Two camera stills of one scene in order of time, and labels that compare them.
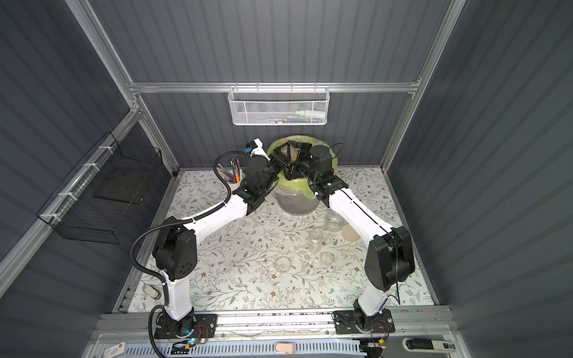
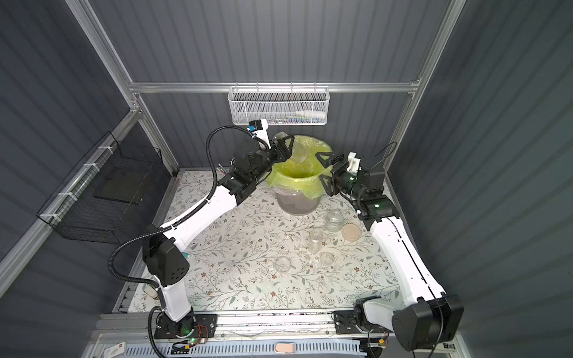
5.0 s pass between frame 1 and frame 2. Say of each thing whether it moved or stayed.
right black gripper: moved
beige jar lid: stayed
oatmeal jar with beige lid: stayed
